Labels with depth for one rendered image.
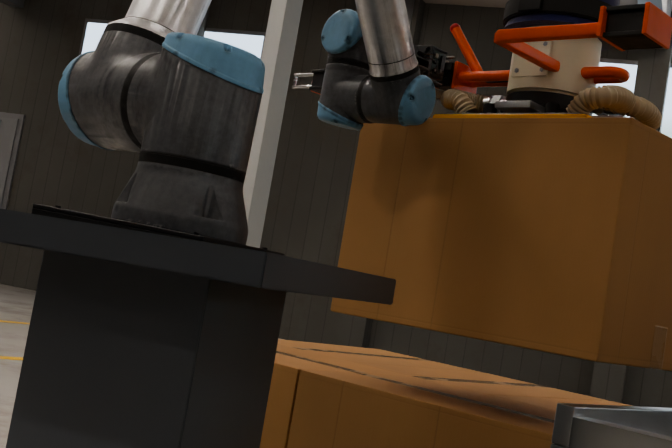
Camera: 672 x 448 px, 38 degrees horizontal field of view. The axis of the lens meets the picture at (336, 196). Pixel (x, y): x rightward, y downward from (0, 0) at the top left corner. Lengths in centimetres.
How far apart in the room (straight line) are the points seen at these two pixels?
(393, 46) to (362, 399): 67
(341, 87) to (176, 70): 56
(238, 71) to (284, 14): 394
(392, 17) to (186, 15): 38
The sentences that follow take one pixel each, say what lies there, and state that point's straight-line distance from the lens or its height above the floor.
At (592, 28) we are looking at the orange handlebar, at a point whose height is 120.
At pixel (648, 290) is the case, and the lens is 177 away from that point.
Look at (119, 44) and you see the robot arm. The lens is 151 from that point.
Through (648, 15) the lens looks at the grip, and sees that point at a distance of 160.
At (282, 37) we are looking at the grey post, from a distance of 527.
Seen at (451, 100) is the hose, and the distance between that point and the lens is 199.
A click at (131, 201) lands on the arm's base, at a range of 134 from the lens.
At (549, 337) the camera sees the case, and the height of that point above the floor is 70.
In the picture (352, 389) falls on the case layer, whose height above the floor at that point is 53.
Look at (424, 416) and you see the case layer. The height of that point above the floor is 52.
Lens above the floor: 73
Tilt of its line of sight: 5 degrees up
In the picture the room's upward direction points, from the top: 10 degrees clockwise
